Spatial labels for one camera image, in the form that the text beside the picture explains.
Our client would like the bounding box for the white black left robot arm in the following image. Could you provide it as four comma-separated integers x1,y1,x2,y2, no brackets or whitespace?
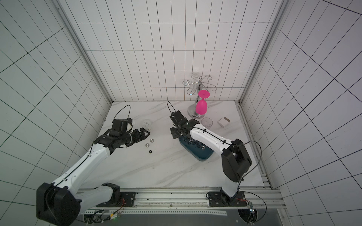
36,128,150,226

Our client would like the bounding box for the pink plastic wine glass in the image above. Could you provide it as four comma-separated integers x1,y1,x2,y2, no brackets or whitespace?
195,90,210,115

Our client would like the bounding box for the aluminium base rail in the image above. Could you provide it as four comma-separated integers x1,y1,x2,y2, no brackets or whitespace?
76,187,286,217

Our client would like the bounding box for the clear plastic cup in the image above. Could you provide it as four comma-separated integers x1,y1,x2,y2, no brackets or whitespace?
201,117,213,129

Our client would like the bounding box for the teal plastic storage box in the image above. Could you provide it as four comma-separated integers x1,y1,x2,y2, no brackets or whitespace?
178,137,214,162

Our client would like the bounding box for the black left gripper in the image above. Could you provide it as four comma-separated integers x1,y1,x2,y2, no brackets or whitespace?
121,128,151,147

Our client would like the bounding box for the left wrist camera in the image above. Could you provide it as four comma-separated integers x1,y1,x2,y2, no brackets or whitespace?
111,118,133,134

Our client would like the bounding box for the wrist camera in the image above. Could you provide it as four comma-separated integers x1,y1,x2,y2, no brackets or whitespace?
111,118,133,134
166,101,200,128

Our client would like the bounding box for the small white box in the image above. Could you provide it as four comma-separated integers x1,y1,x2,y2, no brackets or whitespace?
217,117,231,128

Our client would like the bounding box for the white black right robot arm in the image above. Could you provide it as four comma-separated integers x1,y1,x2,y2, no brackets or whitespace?
170,120,253,206

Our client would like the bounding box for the small clear glass jar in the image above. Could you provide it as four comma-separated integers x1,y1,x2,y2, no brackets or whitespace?
142,119,152,131

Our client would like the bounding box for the chrome glass hanger stand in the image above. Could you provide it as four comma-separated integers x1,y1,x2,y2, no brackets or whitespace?
183,72,217,119

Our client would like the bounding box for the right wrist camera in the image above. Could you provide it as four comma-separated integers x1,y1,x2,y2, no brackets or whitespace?
166,101,200,128

